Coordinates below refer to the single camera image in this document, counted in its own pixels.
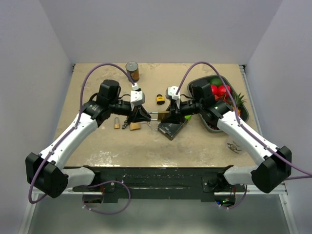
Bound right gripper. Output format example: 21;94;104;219
160;99;202;125

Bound large brass padlock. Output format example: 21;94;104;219
149;111;169;121

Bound long shackle brass padlock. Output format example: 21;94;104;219
129;122;141;131

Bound yellow padlock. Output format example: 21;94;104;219
156;94;165;105

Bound small brass padlock keys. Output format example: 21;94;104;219
114;117;128;129

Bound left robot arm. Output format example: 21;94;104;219
25;79;151;198

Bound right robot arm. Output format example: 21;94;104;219
162;83;292;194

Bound black green razor box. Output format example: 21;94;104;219
157;115;192;141

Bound grey fruit tray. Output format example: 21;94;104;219
187;75;249;133

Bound tin can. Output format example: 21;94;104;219
125;61;139;82

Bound red apple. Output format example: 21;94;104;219
217;85;231;98
211;84;218;96

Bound green lime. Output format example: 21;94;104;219
209;77;223;87

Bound white paper cup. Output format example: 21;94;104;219
225;136;244;155

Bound pineapple crown leaves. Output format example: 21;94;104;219
231;93;247;109

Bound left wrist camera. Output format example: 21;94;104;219
130;83;145;109

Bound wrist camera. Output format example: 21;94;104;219
165;86;180;100
130;83;145;109

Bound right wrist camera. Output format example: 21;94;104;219
165;86;180;100

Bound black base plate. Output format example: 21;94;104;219
73;167;244;202

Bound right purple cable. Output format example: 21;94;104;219
175;61;312;210

